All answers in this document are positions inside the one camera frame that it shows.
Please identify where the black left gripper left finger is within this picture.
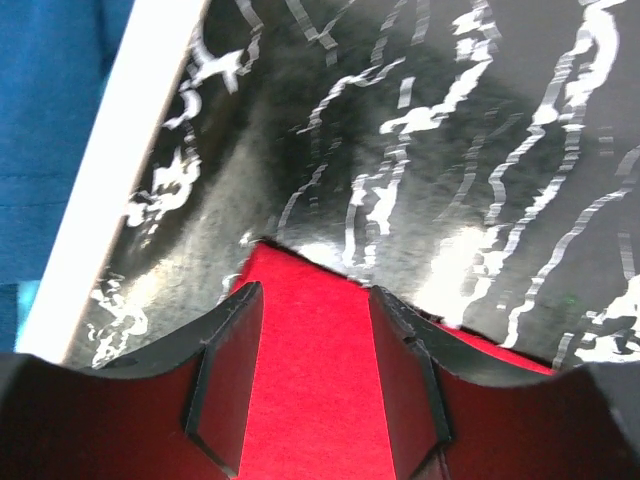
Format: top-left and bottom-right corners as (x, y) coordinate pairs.
(1, 282), (264, 479)

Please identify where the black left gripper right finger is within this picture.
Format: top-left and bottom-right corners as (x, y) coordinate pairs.
(369, 287), (639, 479)

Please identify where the red t-shirt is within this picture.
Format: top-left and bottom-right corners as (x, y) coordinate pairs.
(217, 239), (556, 480)

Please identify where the light blue t-shirt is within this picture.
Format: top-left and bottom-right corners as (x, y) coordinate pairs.
(0, 280), (40, 352)

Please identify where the navy blue t-shirt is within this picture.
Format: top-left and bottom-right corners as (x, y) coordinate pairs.
(0, 0), (139, 286)

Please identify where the white plastic laundry basket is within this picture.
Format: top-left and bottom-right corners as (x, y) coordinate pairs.
(16, 1), (208, 363)

